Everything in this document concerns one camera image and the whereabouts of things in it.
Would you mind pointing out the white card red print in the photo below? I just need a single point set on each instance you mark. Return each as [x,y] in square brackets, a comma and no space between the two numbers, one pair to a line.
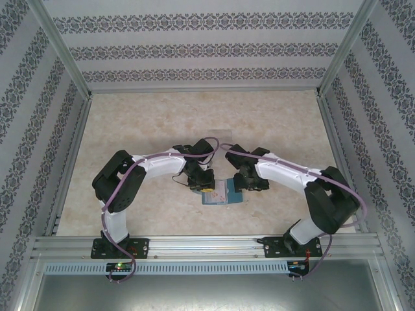
[218,192]

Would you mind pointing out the teal card holder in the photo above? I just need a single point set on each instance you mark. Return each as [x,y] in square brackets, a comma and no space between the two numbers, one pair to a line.
[231,198]

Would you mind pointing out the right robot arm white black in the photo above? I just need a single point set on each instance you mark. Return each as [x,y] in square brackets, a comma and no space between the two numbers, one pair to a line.
[285,171]

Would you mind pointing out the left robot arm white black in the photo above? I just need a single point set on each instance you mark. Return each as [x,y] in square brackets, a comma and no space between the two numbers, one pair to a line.
[162,166]

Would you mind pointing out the grey metal panel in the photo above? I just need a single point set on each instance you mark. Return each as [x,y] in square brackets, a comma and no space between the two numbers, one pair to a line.
[207,294]

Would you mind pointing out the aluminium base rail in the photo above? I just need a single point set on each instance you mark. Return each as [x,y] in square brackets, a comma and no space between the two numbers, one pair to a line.
[207,246]

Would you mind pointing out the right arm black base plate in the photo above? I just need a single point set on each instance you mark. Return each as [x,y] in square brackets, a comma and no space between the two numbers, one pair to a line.
[272,247]

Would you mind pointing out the aluminium rear rail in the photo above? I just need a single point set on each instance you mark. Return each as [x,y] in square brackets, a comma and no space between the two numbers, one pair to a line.
[207,90]

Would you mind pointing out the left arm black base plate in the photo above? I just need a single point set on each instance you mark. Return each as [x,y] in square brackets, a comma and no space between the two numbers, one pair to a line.
[142,247]

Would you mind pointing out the aluminium side rail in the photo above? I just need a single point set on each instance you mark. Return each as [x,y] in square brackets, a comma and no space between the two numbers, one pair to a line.
[79,129]
[331,129]

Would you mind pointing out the aluminium frame post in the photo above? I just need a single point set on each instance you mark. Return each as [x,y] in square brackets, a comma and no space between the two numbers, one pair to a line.
[58,45]
[347,45]

